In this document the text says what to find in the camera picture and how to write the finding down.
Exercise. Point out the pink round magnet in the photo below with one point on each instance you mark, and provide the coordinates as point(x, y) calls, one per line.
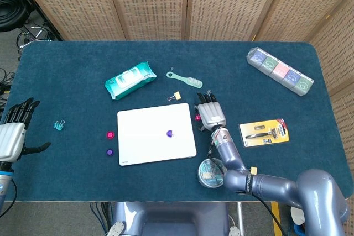
point(110, 135)
point(197, 118)

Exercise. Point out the dark teal table cloth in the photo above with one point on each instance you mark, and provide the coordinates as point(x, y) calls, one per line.
point(83, 175)

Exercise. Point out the white round floor object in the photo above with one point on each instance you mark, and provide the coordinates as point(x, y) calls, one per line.
point(297, 216)

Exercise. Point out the metal table leg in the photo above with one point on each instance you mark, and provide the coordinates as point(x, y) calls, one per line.
point(240, 216)

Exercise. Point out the green wet wipes pack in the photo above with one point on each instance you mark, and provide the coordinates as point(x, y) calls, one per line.
point(130, 79)

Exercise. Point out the woven folding screen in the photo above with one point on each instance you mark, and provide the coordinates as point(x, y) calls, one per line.
point(152, 4)

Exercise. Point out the teal binder clip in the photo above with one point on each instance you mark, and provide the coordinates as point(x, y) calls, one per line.
point(58, 126)

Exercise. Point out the large yellow binder clip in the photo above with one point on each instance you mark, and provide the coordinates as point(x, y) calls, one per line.
point(253, 169)

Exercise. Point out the small yellow binder clip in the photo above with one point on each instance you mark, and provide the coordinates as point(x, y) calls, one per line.
point(177, 96)

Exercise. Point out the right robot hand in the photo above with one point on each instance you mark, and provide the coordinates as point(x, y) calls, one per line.
point(211, 114)

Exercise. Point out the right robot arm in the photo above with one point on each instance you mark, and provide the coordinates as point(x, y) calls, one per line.
point(276, 186)

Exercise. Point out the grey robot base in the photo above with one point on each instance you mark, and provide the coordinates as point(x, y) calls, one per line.
point(171, 219)

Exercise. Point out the mint green small brush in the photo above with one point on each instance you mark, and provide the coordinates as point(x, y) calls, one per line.
point(193, 81)

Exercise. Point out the chrome stool frame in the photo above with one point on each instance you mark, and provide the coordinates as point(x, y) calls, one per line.
point(36, 32)

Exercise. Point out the clear tub of binder clips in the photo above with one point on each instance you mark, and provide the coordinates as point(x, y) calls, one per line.
point(207, 176)

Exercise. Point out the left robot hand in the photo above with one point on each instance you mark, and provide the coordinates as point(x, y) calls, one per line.
point(11, 139)

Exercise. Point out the wrapped colourful tissue packs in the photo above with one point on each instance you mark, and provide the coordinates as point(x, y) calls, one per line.
point(279, 70)

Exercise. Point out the yellow razor blister pack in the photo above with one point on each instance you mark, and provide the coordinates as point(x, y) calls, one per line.
point(249, 131)

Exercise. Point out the blue floor box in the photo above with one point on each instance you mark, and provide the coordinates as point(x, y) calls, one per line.
point(298, 230)

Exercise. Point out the purple round magnet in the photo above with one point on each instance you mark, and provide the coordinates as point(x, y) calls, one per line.
point(170, 133)
point(109, 152)

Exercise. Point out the white magnetic board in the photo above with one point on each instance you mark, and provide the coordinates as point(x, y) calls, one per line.
point(149, 142)

